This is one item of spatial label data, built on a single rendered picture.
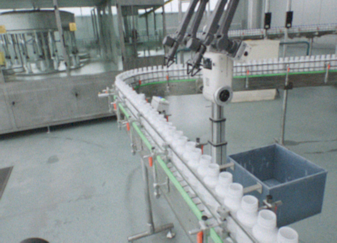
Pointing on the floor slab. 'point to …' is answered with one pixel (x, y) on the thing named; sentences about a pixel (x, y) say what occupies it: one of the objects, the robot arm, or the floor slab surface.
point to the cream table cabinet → (258, 45)
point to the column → (252, 11)
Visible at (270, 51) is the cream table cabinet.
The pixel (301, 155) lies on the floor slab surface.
